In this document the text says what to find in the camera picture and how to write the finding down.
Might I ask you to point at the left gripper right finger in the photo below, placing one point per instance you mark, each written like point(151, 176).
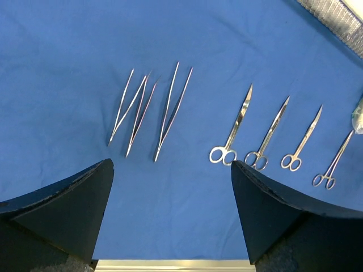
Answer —
point(286, 230)

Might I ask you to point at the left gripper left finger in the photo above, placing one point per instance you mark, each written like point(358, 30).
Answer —
point(55, 228)

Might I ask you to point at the steel hemostat clamp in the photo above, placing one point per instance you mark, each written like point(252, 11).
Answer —
point(328, 175)

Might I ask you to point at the steel surgical scissors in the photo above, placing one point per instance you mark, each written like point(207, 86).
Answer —
point(293, 161)

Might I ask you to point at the straight steel scissors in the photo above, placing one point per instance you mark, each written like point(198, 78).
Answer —
point(257, 159)

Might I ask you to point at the steel tweezers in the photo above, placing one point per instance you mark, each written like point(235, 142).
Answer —
point(167, 123)
point(140, 113)
point(120, 115)

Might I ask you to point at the cream gauze pack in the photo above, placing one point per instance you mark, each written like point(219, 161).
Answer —
point(357, 118)

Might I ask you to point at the blue surgical drape cloth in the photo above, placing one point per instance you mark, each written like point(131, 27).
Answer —
point(64, 66)

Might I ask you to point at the steel mesh instrument tray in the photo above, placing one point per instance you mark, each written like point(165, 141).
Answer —
point(339, 19)

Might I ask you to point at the aluminium front rail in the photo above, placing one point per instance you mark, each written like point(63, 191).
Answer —
point(173, 265)

